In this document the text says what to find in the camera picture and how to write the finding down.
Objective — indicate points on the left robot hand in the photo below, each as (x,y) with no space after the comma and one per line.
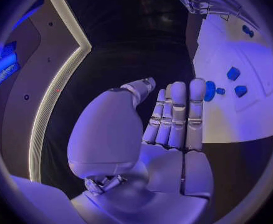
(169,171)

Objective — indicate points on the white task board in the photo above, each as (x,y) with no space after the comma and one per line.
(239,115)

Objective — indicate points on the blue plug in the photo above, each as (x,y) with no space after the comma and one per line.
(248,30)

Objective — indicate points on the blue block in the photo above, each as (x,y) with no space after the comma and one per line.
(241,91)
(233,74)

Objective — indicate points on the blue gear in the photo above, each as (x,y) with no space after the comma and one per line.
(210,91)

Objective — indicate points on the blue peg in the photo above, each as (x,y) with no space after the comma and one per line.
(220,90)

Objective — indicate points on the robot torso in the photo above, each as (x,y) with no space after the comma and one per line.
(19,115)

